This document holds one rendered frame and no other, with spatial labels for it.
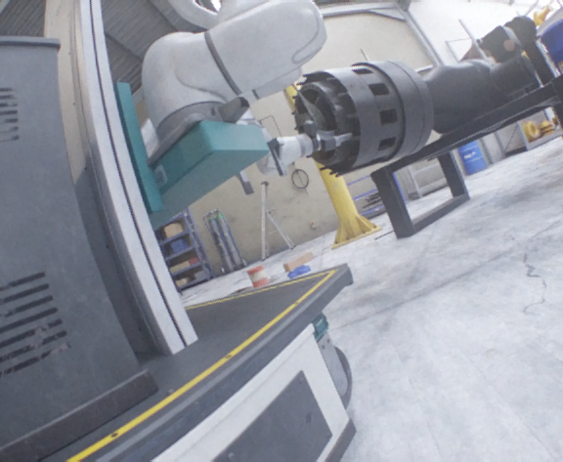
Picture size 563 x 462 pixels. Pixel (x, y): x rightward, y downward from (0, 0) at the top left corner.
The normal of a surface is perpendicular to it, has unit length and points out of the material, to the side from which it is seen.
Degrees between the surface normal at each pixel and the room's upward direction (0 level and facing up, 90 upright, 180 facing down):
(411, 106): 112
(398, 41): 90
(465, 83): 90
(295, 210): 90
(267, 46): 135
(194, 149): 90
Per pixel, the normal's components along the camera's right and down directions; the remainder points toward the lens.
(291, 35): 0.31, 0.64
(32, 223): 0.75, -0.32
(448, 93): -0.04, 0.01
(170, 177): -0.53, 0.21
